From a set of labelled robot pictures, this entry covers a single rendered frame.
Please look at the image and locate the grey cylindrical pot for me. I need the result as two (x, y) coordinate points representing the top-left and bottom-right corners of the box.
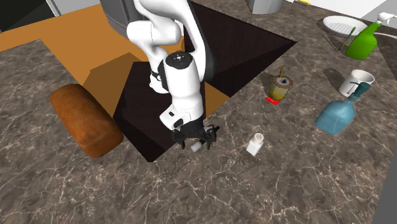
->
(247, 0), (284, 15)

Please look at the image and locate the white salt shaker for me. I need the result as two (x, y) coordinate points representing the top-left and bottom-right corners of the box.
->
(246, 132), (265, 157)

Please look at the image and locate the white ribbed dish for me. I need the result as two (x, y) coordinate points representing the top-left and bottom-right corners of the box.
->
(322, 15), (368, 39)

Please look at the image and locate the brown cup with straw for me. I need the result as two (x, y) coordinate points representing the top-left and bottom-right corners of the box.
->
(268, 66), (294, 102)

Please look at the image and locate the green pencil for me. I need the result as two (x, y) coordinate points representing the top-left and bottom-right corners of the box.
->
(339, 27), (357, 52)

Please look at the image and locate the grey robot stand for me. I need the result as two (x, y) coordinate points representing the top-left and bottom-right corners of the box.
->
(99, 0), (141, 36)

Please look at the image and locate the blue spray bottle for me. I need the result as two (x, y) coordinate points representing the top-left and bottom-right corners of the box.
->
(314, 81), (372, 136)

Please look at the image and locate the green spray bottle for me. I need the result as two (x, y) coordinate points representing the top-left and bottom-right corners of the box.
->
(344, 11), (397, 61)

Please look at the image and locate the brown bread loaf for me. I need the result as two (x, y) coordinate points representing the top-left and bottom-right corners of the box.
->
(49, 83), (125, 159)

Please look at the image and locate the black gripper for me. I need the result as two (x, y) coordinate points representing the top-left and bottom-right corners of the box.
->
(171, 118), (221, 151)

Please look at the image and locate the white mug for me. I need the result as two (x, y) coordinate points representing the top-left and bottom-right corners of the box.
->
(338, 69), (376, 97)

